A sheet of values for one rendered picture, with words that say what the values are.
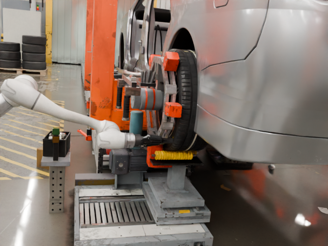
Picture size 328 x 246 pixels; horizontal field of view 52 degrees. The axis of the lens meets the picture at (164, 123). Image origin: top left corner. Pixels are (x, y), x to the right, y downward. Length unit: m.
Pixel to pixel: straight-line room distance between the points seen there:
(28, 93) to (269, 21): 1.20
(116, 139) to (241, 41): 0.90
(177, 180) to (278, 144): 1.08
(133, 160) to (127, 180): 0.26
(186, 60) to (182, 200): 0.90
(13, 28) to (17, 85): 11.27
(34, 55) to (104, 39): 7.89
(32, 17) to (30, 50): 2.89
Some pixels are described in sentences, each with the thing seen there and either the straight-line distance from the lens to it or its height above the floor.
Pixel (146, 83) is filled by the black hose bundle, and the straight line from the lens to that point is 1.91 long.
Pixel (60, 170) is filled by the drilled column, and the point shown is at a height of 0.32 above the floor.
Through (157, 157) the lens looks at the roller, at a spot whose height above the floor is 0.51.
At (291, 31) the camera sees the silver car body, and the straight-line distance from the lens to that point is 1.30.
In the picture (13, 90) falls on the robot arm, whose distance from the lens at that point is 1.85.
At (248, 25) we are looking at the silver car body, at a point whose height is 1.30.
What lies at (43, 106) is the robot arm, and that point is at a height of 0.83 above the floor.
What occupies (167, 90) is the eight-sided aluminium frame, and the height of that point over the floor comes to 0.95.
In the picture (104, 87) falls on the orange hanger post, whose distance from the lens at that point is 2.54.
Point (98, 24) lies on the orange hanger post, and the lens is 2.51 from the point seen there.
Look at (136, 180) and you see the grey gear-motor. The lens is 2.73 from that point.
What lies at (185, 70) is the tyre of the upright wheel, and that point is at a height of 1.07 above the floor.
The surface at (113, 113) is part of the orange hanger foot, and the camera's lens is 2.58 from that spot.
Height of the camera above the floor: 1.21
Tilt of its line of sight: 13 degrees down
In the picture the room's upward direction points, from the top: 5 degrees clockwise
